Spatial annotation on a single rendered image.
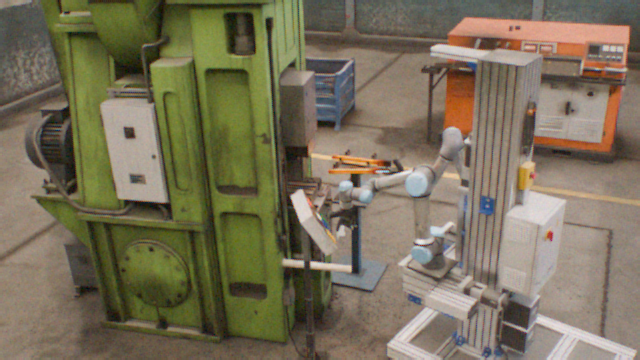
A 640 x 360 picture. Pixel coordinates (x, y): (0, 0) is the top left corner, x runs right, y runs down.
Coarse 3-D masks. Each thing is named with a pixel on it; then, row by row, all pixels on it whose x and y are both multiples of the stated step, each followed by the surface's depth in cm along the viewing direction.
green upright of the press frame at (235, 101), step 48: (192, 48) 365; (240, 48) 359; (240, 96) 375; (240, 144) 389; (240, 192) 400; (240, 240) 420; (288, 240) 430; (240, 288) 438; (240, 336) 449; (288, 336) 445
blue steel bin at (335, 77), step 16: (320, 64) 845; (336, 64) 839; (352, 64) 826; (320, 80) 779; (336, 80) 770; (352, 80) 837; (320, 96) 785; (336, 96) 779; (352, 96) 846; (320, 112) 797; (336, 112) 788; (336, 128) 796
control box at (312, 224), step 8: (296, 192) 386; (296, 200) 379; (304, 200) 373; (296, 208) 371; (304, 208) 366; (312, 208) 378; (304, 216) 360; (312, 216) 356; (320, 216) 386; (304, 224) 358; (312, 224) 359; (320, 224) 362; (312, 232) 361; (320, 232) 362; (320, 240) 364; (328, 240) 365; (328, 248) 367; (336, 248) 368
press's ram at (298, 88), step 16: (288, 80) 394; (304, 80) 392; (288, 96) 389; (304, 96) 389; (288, 112) 394; (304, 112) 391; (288, 128) 399; (304, 128) 396; (288, 144) 403; (304, 144) 401
